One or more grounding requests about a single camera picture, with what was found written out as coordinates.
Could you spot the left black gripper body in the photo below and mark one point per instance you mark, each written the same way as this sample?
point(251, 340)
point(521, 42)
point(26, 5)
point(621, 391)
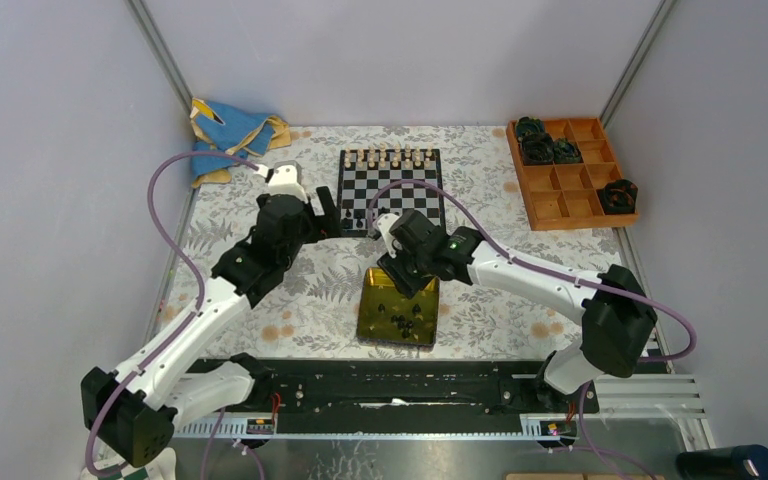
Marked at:
point(307, 236)

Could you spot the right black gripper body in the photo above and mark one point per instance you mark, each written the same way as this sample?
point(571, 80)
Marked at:
point(409, 272)

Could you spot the black white chess board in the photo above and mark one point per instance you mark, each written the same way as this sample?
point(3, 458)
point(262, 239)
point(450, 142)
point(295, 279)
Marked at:
point(356, 189)

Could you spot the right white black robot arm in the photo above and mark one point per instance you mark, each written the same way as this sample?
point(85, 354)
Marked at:
point(615, 324)

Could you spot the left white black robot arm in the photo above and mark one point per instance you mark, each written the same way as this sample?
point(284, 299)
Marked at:
point(135, 408)

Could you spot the black chess pieces in tray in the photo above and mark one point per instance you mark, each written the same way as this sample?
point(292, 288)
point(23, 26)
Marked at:
point(398, 319)

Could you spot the row of white chess pieces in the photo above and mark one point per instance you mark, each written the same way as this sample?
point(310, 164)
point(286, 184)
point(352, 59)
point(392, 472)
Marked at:
point(389, 158)

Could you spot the yellow metal tray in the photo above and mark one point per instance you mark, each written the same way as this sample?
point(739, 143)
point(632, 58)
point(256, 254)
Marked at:
point(379, 288)

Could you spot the floral patterned table mat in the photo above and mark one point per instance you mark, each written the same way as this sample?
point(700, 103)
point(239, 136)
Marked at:
point(313, 313)

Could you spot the blue yellow cloth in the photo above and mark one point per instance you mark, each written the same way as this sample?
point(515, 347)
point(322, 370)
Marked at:
point(219, 127)

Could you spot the orange compartment organizer tray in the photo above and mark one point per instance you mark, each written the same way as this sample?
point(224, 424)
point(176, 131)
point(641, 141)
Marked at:
point(564, 197)

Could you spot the black coiled part middle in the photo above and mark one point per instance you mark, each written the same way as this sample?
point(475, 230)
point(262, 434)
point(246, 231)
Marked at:
point(537, 149)

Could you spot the black coiled part top left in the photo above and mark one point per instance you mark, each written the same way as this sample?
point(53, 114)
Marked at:
point(527, 126)

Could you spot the black coiled part in organizer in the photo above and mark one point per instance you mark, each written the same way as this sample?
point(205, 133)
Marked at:
point(566, 152)

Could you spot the black part at tray edge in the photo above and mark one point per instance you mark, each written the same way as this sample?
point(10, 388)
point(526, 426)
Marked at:
point(618, 197)

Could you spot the green white checkered paper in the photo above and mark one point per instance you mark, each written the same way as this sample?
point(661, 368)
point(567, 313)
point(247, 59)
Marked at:
point(160, 468)

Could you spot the black mounting base rail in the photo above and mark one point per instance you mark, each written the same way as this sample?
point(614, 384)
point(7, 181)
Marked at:
point(306, 385)

